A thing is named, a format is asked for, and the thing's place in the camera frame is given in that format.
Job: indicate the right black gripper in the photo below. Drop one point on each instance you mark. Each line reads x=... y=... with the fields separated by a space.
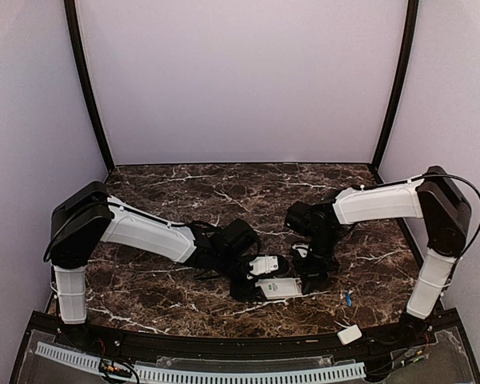
x=312 y=278

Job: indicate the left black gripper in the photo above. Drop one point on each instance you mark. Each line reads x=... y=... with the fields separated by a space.
x=246 y=293

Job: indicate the white remote control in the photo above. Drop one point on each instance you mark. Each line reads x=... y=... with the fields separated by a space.
x=280 y=288

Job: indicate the white battery cover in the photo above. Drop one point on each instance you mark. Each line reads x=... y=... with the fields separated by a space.
x=349 y=334

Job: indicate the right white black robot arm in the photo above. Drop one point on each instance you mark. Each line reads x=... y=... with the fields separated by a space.
x=432 y=197

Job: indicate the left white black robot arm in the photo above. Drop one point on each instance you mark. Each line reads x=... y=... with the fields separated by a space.
x=92 y=216

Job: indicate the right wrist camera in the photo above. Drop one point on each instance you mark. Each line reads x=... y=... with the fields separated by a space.
x=299 y=249

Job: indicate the black front rail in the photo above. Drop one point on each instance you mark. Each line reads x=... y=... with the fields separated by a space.
x=135 y=345

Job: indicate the white slotted cable duct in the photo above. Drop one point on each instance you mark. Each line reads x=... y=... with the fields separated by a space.
x=175 y=370

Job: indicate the small circuit board with wires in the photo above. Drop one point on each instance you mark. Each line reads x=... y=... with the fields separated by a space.
x=112 y=371

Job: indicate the right black frame post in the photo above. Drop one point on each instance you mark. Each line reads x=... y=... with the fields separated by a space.
x=398 y=84

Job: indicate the black frame post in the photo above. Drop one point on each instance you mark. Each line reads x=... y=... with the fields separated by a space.
x=70 y=7
x=398 y=84

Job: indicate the left black frame post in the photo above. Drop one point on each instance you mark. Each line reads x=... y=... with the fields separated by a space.
x=70 y=7

